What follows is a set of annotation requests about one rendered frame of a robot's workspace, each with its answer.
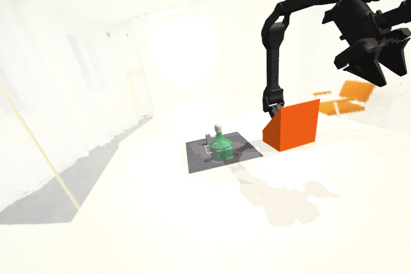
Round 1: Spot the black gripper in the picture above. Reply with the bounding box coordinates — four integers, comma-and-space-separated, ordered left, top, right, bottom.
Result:
333, 10, 411, 87

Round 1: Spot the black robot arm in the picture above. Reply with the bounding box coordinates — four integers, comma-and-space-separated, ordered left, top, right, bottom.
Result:
261, 0, 411, 118

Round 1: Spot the grey flat mat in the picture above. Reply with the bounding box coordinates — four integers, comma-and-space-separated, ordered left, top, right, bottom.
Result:
186, 131, 264, 174

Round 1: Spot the green glass bottle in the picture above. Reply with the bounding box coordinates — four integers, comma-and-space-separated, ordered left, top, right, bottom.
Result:
209, 123, 233, 162

